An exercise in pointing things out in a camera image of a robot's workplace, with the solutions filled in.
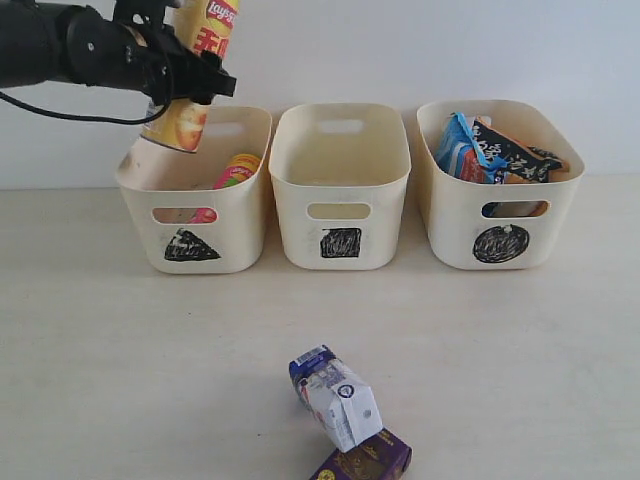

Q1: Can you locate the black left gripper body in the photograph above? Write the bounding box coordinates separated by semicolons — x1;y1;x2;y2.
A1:
59;1;173;98

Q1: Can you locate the yellow chips can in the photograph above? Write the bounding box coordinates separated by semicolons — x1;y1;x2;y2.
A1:
141;1;239;153

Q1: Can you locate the pink chips can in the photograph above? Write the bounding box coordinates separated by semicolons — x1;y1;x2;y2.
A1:
188;153;262;224

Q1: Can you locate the blue instant noodle packet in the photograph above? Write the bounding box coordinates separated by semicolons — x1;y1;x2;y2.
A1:
435;112;506;185

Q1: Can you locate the orange instant noodle packet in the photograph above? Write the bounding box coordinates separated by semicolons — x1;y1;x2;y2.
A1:
472;117;570;184

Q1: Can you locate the white purple milk carton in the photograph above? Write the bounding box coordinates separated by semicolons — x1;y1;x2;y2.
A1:
288;345;383;453

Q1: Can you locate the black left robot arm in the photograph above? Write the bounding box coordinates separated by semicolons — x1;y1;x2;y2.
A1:
1;1;236;105

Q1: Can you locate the cream bin triangle mark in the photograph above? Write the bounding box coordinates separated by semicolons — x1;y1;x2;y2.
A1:
116;106;273;274

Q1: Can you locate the cream bin square mark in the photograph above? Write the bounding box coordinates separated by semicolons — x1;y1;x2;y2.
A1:
269;103;411;270

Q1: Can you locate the cream bin circle mark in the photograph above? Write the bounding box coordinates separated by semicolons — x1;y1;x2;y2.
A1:
413;99;585;270

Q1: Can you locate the purple carton box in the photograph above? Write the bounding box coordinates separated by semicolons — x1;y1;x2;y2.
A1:
309;428;413;480

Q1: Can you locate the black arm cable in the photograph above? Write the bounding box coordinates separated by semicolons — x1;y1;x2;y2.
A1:
0;29;176;126

